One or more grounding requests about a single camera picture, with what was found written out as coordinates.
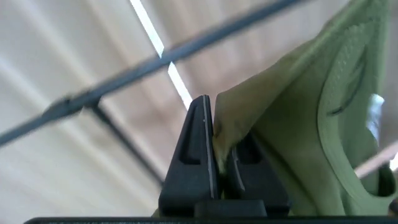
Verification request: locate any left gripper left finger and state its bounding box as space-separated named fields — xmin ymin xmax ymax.
xmin=158 ymin=94 xmax=221 ymax=218

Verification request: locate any black clothes rack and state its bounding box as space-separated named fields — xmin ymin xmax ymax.
xmin=0 ymin=0 xmax=309 ymax=188

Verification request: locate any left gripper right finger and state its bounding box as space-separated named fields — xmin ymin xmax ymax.
xmin=221 ymin=131 xmax=292 ymax=218

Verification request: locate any beige curtain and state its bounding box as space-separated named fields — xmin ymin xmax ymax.
xmin=0 ymin=0 xmax=398 ymax=218

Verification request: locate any green long-sleeved shirt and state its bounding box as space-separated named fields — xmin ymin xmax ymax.
xmin=150 ymin=0 xmax=398 ymax=218

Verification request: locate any pink clothes hanger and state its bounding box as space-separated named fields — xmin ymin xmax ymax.
xmin=354 ymin=149 xmax=398 ymax=180

